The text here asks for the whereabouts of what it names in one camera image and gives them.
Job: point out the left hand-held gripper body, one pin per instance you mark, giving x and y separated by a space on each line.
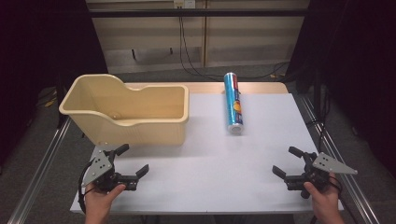
101 166

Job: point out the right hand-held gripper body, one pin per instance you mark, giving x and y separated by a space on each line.
327 165

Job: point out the beige plastic basket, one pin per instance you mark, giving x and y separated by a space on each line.
140 132

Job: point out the blue cylindrical can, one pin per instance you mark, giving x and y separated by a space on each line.
233 102

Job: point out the person's right hand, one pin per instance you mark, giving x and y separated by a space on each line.
325 199

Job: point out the person's left hand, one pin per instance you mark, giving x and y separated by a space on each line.
99 202

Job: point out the white table mat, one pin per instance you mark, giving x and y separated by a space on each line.
211 174

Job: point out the black curtain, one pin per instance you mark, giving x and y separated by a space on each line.
46 46
358 62

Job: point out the black horizontal bar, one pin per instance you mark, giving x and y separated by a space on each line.
199 12

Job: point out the aluminium floor rail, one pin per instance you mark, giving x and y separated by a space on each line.
348 183
40 168

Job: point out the white wall socket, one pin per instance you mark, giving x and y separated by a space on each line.
184 3

